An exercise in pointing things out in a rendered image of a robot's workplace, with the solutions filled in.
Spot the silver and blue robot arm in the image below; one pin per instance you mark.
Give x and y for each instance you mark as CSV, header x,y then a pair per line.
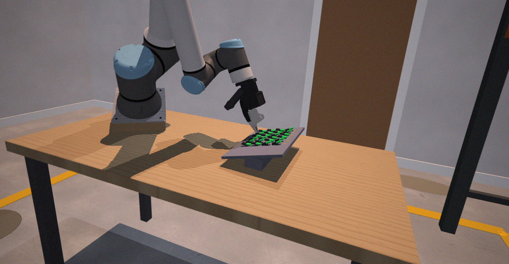
x,y
171,37

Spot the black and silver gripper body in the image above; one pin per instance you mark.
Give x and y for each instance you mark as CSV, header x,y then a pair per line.
x,y
251,97

